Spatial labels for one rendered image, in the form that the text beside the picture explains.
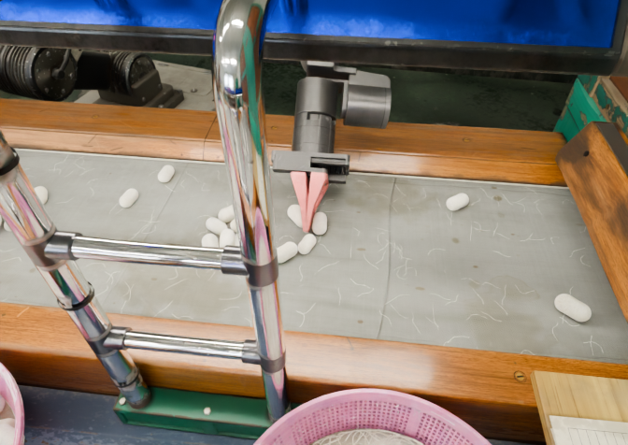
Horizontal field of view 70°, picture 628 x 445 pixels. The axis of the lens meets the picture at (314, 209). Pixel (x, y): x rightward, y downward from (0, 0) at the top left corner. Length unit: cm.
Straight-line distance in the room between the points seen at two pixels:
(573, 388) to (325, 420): 23
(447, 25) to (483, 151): 44
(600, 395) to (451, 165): 37
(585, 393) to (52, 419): 55
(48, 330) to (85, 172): 31
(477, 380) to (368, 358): 11
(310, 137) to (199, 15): 28
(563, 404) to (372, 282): 23
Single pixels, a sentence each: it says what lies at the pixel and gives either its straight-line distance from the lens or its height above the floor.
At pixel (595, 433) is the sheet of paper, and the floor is 78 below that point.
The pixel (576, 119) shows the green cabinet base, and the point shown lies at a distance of 84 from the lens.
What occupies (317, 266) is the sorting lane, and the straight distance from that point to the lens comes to 58.
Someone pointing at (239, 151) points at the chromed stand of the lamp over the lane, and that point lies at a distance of 22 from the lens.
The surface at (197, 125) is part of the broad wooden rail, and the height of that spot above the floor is 76.
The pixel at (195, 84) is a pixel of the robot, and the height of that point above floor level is 47.
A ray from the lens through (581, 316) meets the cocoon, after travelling 60.
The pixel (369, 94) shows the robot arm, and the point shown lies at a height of 89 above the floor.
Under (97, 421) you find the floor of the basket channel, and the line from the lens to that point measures 60.
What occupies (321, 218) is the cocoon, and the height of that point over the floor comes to 76.
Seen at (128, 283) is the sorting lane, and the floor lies 74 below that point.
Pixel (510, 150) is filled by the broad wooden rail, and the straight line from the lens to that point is 78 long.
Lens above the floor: 119
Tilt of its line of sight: 44 degrees down
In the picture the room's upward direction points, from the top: straight up
